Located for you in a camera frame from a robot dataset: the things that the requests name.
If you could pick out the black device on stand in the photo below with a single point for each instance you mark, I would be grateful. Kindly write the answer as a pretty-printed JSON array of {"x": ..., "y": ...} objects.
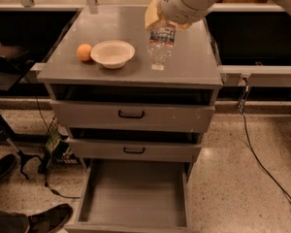
[{"x": 14, "y": 59}]

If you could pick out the grey open bottom drawer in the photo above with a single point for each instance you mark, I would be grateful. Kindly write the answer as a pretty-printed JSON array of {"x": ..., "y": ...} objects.
[{"x": 127, "y": 196}]

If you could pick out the black top drawer handle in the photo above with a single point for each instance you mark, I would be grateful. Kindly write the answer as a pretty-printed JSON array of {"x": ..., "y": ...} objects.
[{"x": 129, "y": 115}]

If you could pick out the green packet on floor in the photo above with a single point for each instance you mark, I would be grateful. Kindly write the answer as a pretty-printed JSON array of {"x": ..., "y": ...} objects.
[{"x": 57, "y": 146}]

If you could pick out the orange fruit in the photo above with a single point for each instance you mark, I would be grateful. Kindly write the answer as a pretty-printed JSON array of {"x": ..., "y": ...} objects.
[{"x": 83, "y": 52}]

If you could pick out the black shoe lower left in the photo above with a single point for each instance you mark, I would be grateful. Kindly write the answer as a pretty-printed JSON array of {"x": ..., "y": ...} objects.
[{"x": 50, "y": 221}]

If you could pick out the black shoe upper left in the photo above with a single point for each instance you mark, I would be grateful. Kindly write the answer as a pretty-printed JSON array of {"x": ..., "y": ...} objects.
[{"x": 7, "y": 163}]

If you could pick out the black shoe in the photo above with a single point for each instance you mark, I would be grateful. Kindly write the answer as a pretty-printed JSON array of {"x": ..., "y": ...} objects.
[
  {"x": 50, "y": 221},
  {"x": 7, "y": 163}
]

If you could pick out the black drawer handle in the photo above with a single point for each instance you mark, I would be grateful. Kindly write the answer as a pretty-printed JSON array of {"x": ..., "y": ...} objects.
[
  {"x": 129, "y": 115},
  {"x": 134, "y": 150}
]

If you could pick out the grey middle drawer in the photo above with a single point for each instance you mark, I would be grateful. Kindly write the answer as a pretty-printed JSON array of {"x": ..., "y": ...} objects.
[{"x": 108, "y": 149}]

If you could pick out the black middle drawer handle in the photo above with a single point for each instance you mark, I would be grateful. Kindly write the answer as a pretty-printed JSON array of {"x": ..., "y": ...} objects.
[{"x": 134, "y": 150}]

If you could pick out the clear plastic water bottle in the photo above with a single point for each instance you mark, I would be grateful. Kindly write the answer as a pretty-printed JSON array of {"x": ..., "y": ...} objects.
[{"x": 160, "y": 45}]

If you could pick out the white paper bowl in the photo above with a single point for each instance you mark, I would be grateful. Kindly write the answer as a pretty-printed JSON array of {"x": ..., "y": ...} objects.
[{"x": 112, "y": 54}]

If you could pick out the grey drawer cabinet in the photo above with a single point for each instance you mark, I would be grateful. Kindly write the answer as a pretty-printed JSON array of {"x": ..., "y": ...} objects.
[{"x": 189, "y": 78}]

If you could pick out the grey top drawer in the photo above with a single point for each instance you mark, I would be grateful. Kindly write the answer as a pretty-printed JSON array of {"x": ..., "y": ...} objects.
[{"x": 165, "y": 118}]

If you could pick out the black tripod stand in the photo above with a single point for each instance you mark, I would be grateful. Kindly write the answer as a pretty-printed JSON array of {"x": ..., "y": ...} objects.
[{"x": 7, "y": 134}]

